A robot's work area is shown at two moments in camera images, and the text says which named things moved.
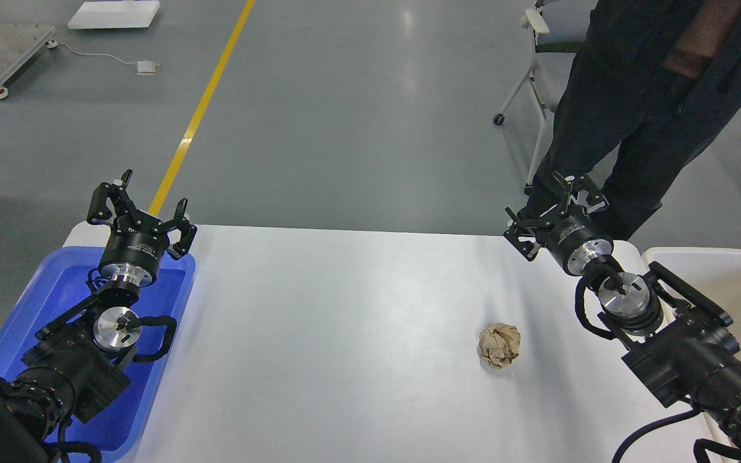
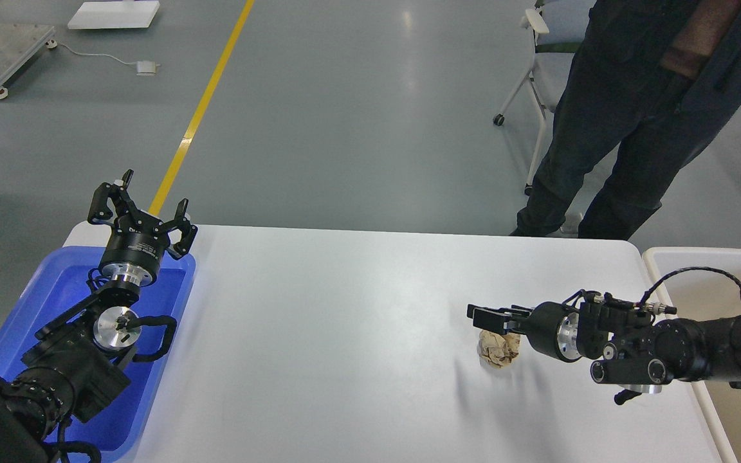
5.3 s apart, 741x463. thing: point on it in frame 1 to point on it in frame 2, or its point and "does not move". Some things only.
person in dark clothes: x=663 y=72 does not move
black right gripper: x=571 y=235 to x=550 y=328
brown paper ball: x=499 y=344 does not move
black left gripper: x=137 y=241 does not move
